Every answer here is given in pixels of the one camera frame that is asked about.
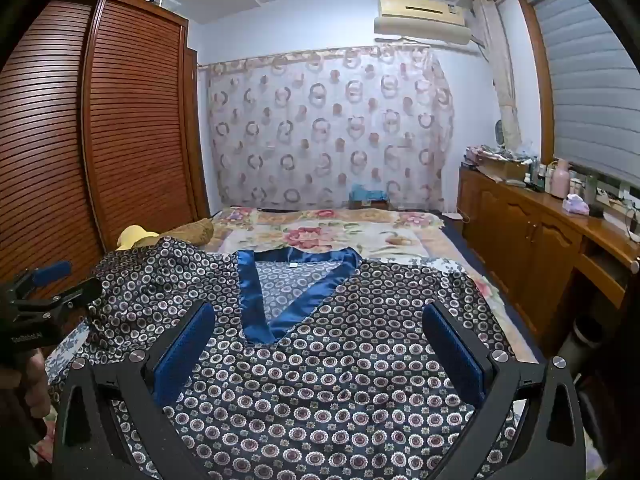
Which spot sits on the brown louvered wooden wardrobe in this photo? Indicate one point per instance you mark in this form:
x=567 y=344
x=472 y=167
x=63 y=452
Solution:
x=135 y=110

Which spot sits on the row of small bottles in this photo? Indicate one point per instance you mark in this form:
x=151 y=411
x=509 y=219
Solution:
x=537 y=175

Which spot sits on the blue box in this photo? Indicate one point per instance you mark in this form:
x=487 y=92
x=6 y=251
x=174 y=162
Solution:
x=367 y=195

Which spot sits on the blue and white floral sheet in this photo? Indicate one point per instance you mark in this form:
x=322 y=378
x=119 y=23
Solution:
x=67 y=352

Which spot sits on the yellow plush toy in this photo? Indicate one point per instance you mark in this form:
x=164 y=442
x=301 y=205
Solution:
x=132 y=237

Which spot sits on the cream wall air conditioner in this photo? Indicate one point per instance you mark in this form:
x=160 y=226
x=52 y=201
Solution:
x=425 y=10

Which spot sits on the pink bottle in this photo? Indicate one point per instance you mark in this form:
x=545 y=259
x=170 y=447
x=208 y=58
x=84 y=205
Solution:
x=560 y=180

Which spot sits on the small grey desk fan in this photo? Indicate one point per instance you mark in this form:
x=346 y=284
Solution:
x=500 y=132

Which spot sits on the cream floral blanket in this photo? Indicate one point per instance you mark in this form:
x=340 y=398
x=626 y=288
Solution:
x=320 y=235

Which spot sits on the beige side curtain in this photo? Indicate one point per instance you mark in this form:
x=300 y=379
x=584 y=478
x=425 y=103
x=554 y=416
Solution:
x=505 y=85

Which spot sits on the person's left hand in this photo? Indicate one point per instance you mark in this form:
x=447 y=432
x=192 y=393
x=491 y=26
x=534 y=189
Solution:
x=35 y=380

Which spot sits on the grey window blind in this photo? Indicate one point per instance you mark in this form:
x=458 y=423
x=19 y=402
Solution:
x=590 y=85

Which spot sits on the purple tissue pack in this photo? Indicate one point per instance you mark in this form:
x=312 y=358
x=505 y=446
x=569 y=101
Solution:
x=575 y=205

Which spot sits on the long wooden cabinet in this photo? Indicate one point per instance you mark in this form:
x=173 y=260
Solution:
x=525 y=230

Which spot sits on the grey round bin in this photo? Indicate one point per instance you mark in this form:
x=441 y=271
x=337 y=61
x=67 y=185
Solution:
x=582 y=342

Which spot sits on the navy circle patterned shirt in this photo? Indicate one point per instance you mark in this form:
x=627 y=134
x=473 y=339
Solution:
x=320 y=370

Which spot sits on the wooden window frame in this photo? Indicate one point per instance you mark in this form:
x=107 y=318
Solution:
x=537 y=85

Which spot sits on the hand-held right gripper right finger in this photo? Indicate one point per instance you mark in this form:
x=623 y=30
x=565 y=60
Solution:
x=455 y=355

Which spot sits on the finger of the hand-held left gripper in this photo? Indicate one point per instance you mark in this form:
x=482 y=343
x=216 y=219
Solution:
x=77 y=294
x=50 y=271

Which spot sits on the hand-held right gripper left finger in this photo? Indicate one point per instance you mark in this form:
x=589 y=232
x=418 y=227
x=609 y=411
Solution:
x=185 y=355

